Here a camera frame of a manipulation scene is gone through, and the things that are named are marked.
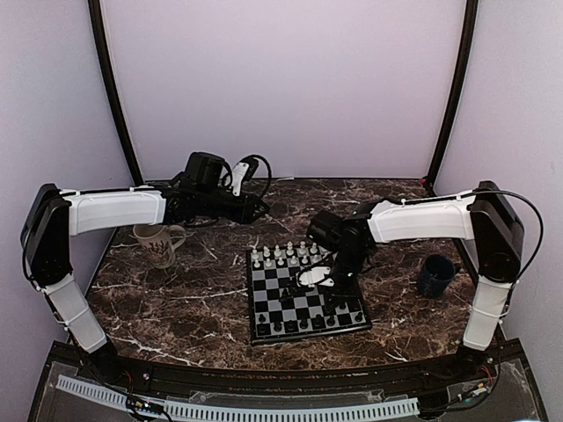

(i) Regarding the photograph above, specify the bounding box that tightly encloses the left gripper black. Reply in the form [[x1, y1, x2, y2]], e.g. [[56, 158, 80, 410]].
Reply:
[[196, 187, 269, 224]]

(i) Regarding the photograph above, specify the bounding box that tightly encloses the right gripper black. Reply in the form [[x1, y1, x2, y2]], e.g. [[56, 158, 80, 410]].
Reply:
[[322, 247, 369, 310]]

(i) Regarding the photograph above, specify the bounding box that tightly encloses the black queen piece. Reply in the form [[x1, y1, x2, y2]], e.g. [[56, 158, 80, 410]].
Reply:
[[313, 315, 324, 329]]

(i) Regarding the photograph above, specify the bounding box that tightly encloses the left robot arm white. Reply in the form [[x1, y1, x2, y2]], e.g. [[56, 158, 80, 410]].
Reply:
[[20, 151, 273, 383]]

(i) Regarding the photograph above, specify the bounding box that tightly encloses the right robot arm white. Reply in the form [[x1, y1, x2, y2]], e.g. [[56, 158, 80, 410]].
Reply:
[[306, 180, 524, 382]]

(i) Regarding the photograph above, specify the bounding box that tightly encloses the black chess pieces pile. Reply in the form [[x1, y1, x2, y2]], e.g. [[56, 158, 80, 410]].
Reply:
[[280, 287, 300, 309]]

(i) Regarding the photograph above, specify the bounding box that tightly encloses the beige printed mug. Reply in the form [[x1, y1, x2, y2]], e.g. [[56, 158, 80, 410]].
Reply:
[[133, 224, 186, 269]]

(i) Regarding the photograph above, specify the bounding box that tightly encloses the dark blue mug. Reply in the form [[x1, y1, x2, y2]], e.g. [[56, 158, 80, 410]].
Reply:
[[417, 254, 461, 299]]

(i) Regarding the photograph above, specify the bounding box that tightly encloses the black white chessboard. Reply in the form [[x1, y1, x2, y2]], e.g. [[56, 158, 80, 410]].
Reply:
[[245, 242, 372, 346]]

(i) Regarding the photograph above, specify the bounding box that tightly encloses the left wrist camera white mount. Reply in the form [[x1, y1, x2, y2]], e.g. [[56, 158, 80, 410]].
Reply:
[[230, 161, 250, 197]]

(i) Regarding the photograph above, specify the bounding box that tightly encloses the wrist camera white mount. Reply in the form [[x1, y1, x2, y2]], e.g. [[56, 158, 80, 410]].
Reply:
[[296, 266, 334, 287], [230, 161, 250, 197]]

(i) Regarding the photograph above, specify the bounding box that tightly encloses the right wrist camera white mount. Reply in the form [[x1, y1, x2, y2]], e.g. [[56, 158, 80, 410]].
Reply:
[[296, 266, 334, 287]]

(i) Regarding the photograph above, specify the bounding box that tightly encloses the left black frame post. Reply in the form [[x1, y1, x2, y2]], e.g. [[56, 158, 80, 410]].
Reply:
[[87, 0, 143, 186]]

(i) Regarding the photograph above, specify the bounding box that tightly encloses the black frame post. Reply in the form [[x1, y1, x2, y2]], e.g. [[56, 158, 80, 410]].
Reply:
[[87, 0, 143, 186], [423, 0, 479, 193]]

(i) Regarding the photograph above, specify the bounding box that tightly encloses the white slotted cable duct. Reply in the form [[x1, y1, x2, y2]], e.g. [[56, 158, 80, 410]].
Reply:
[[55, 375, 420, 421]]

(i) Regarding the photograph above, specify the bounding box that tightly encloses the right black frame post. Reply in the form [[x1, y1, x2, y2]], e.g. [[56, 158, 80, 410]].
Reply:
[[423, 0, 479, 193]]

